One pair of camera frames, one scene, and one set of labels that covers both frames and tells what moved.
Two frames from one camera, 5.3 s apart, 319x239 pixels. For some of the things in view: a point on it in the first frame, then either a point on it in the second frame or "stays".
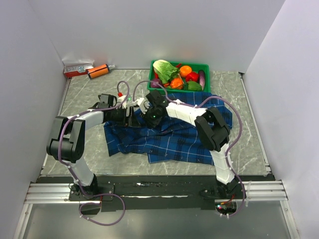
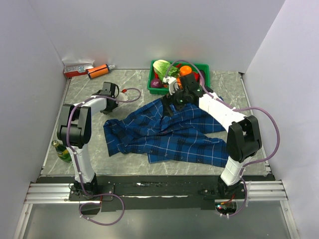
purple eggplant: [202, 79] stays
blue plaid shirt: [176, 141] stays
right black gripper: [150, 123] → [166, 100]
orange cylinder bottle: [99, 70] stays
